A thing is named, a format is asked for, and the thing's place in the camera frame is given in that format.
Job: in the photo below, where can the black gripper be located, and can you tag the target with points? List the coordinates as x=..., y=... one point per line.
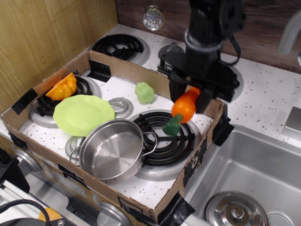
x=203, y=71

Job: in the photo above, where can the orange toy carrot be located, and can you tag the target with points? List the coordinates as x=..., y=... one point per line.
x=182, y=111

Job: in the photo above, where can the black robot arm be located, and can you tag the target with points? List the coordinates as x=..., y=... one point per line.
x=211, y=23

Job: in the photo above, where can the light green plastic plate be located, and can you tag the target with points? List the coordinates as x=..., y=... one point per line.
x=81, y=114

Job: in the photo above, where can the silver back stove knob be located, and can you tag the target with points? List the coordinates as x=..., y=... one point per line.
x=168, y=50

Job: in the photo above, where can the silver stove knob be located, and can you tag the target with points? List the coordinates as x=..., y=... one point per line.
x=122, y=107
x=168, y=50

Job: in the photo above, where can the green toy vegetable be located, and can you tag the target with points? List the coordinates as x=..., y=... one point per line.
x=145, y=93

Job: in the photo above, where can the silver middle stove knob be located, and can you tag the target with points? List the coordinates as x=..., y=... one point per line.
x=122, y=107

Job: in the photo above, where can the front right black burner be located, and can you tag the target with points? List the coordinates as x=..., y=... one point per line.
x=172, y=152

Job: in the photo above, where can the back left black burner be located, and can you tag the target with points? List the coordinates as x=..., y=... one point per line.
x=123, y=46

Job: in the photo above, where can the hanging metal strainer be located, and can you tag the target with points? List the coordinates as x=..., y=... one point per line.
x=153, y=17

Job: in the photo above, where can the silver sink basin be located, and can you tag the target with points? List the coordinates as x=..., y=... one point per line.
x=261, y=167

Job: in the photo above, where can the stainless steel pot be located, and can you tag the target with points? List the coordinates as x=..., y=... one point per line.
x=115, y=151

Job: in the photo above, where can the grey square faucet base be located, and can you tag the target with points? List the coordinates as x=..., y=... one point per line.
x=292, y=127

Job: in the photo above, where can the silver faucet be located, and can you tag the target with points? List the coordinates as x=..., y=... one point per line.
x=290, y=34

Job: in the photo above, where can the brown cardboard fence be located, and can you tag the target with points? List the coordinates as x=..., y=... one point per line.
x=15, y=116

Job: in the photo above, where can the silver sink drain plug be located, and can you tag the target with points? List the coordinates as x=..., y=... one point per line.
x=232, y=208

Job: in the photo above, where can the orange toy pumpkin slice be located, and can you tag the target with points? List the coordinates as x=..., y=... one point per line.
x=63, y=89

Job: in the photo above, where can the silver front surface knob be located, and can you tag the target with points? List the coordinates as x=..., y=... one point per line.
x=73, y=147

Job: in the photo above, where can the silver front knob right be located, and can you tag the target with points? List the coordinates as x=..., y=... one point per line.
x=109, y=215

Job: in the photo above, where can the front left black burner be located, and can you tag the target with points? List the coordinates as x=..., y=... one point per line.
x=41, y=110

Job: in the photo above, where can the silver front knob left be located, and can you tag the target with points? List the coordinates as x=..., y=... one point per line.
x=26, y=163

